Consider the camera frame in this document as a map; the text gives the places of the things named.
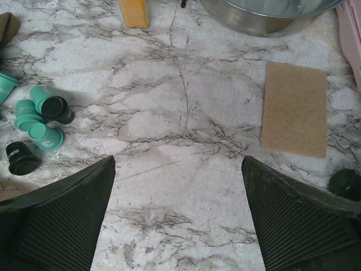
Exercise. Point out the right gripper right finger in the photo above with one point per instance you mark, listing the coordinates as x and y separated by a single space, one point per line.
298 226

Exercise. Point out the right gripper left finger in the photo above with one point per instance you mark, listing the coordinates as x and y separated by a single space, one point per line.
56 227

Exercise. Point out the brown cloth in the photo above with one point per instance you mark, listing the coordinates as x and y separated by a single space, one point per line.
9 26

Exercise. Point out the black coffee capsule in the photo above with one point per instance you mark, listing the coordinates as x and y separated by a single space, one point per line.
56 108
21 159

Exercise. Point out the teal coffee capsule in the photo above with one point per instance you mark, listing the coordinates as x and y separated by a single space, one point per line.
47 138
39 94
26 115
7 84

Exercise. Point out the black small lid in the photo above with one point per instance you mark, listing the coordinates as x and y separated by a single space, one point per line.
346 184

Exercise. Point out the tan scouring pad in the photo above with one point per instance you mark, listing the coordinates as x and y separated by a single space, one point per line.
295 112

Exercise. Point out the steel pot with lid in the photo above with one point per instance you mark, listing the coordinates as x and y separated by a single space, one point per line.
271 18

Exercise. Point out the pink egg tray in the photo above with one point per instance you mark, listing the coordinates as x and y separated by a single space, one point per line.
349 30

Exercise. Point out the orange spice bottle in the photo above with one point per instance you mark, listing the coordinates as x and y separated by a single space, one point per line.
134 13

